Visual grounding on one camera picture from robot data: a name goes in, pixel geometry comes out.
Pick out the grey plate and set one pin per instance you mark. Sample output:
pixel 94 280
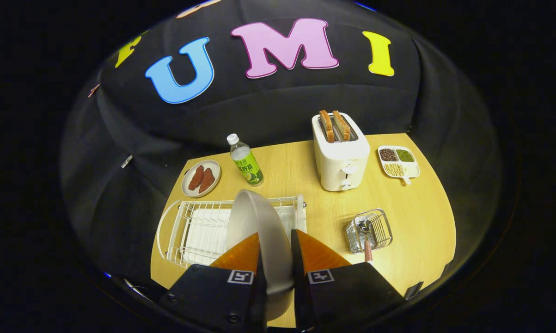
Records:
pixel 259 217

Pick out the black backdrop cloth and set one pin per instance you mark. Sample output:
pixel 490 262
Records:
pixel 282 106

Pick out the green label drink bottle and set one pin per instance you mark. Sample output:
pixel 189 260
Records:
pixel 247 166

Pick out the white toaster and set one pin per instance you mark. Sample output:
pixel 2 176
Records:
pixel 340 162

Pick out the red sausage piece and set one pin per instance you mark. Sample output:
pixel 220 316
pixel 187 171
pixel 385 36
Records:
pixel 196 178
pixel 207 180

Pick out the small grey dish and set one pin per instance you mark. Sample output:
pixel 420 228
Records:
pixel 189 188

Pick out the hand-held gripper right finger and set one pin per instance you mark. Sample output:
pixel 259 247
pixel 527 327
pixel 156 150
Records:
pixel 347 296

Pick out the silver clip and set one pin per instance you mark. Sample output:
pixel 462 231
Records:
pixel 126 161

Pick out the white divided bean dish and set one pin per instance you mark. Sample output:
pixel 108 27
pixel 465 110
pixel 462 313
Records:
pixel 398 162

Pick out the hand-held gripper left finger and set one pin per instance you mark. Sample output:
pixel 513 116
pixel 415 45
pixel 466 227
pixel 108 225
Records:
pixel 208 296

